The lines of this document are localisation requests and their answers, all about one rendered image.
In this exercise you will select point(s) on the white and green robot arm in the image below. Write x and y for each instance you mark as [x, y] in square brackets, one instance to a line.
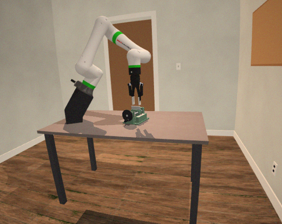
[135, 56]

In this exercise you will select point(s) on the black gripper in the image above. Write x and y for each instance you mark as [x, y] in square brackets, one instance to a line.
[135, 82]

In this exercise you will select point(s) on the green clamp slide with handwheel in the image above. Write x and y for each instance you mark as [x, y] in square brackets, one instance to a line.
[139, 117]

